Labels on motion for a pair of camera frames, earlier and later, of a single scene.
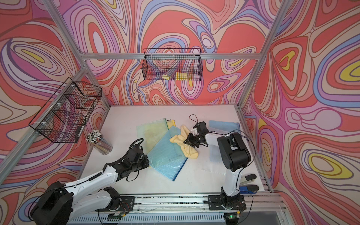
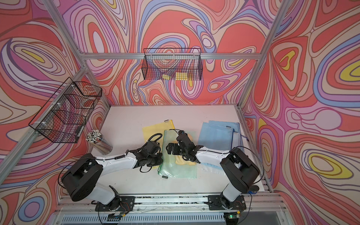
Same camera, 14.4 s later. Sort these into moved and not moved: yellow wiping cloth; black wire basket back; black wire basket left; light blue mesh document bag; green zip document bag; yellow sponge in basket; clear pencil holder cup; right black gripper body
Moved: yellow wiping cloth; green zip document bag; right black gripper body
Not moved: light blue mesh document bag; black wire basket left; black wire basket back; yellow sponge in basket; clear pencil holder cup
